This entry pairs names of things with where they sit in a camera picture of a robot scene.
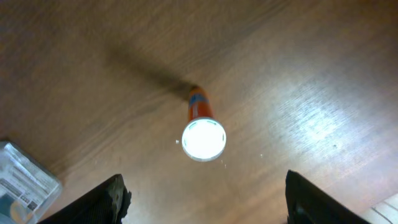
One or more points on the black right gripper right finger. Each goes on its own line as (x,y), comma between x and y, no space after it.
(306,203)

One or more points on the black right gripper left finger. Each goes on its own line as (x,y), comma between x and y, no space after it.
(105,204)

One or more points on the orange tablet tube white cap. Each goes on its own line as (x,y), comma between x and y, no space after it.
(204,138)

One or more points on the clear plastic container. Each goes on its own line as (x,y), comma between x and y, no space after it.
(27,188)

